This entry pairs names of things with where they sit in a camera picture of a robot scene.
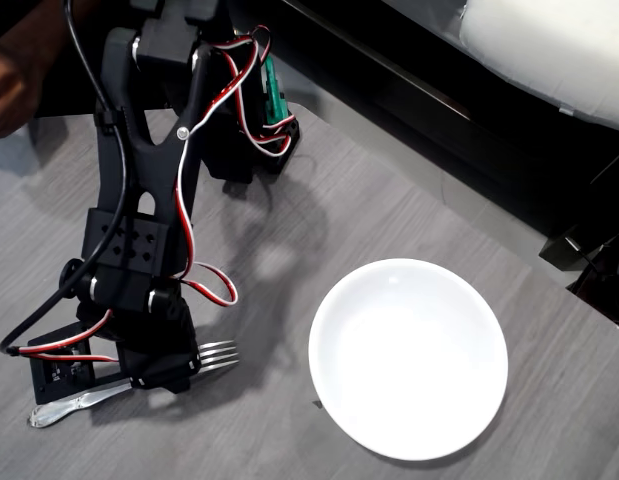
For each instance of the metal fork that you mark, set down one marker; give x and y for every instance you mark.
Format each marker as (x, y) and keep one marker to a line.
(64, 407)

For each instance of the green circuit board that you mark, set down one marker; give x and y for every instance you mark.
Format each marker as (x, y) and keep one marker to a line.
(275, 90)

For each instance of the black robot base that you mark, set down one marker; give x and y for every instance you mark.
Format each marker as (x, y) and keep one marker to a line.
(269, 160)

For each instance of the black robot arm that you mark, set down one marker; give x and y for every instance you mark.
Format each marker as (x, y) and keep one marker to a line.
(154, 165)

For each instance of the black furniture frame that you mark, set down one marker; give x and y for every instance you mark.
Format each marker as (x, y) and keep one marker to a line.
(439, 100)

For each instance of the black gripper camera mount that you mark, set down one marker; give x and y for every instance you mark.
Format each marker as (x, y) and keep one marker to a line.
(49, 372)

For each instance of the person's bare forearm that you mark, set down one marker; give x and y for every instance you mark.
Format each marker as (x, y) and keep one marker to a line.
(14, 85)

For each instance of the black furniture leg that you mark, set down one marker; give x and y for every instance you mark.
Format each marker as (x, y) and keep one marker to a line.
(596, 280)

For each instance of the white round plate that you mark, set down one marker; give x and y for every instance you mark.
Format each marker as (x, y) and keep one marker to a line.
(409, 360)

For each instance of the white cushion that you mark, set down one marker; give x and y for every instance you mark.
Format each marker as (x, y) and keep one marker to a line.
(549, 55)

